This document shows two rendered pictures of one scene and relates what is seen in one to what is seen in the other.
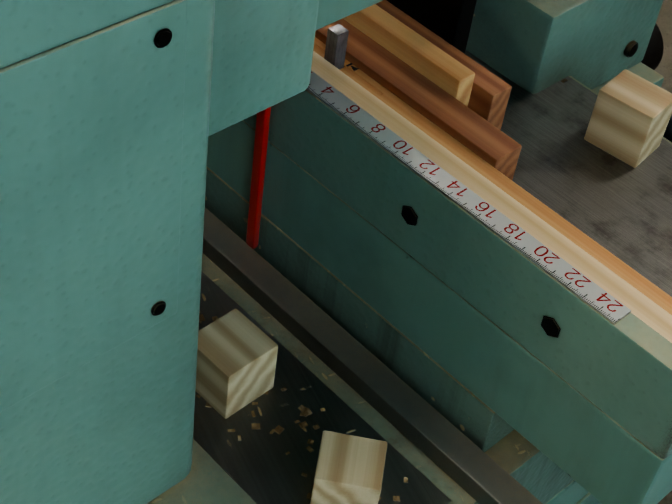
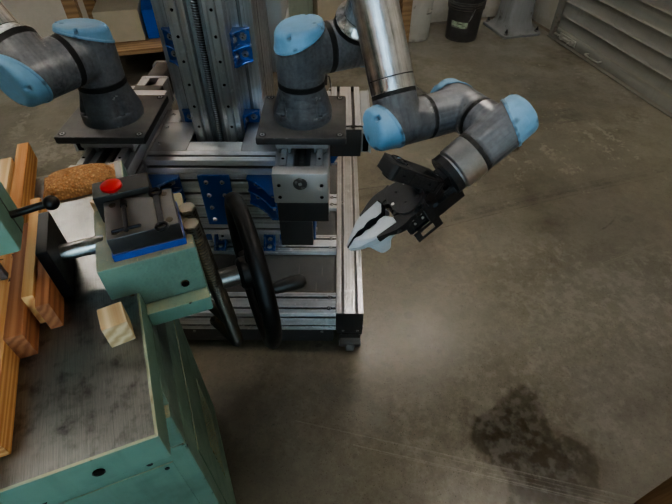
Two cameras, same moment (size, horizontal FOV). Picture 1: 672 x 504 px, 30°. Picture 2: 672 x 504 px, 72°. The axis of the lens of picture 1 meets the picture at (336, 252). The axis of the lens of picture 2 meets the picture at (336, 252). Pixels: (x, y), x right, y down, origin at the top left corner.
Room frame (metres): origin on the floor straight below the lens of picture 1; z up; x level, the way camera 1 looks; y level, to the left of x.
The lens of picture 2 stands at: (0.43, -0.59, 1.43)
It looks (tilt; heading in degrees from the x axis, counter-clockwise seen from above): 45 degrees down; 27
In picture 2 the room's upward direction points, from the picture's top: straight up
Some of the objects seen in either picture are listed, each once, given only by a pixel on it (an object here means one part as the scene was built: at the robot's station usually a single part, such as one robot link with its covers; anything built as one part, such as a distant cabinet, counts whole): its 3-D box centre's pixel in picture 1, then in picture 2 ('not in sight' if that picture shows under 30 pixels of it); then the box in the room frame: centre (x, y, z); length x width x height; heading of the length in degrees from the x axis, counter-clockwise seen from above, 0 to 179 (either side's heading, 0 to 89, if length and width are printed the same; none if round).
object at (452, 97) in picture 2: not in sight; (453, 109); (1.20, -0.43, 1.02); 0.11 x 0.11 x 0.08; 52
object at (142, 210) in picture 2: not in sight; (137, 211); (0.76, -0.10, 0.99); 0.13 x 0.11 x 0.06; 49
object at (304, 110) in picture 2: not in sight; (302, 97); (1.38, -0.01, 0.87); 0.15 x 0.15 x 0.10
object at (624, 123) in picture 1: (630, 118); (116, 324); (0.63, -0.17, 0.92); 0.04 x 0.03 x 0.04; 56
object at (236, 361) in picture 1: (230, 363); not in sight; (0.47, 0.05, 0.82); 0.04 x 0.04 x 0.04; 51
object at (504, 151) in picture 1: (363, 80); (26, 283); (0.62, 0.00, 0.92); 0.23 x 0.02 x 0.04; 49
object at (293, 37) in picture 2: not in sight; (302, 50); (1.38, -0.02, 0.98); 0.13 x 0.12 x 0.14; 142
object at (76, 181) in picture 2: not in sight; (77, 177); (0.84, 0.15, 0.91); 0.12 x 0.09 x 0.03; 139
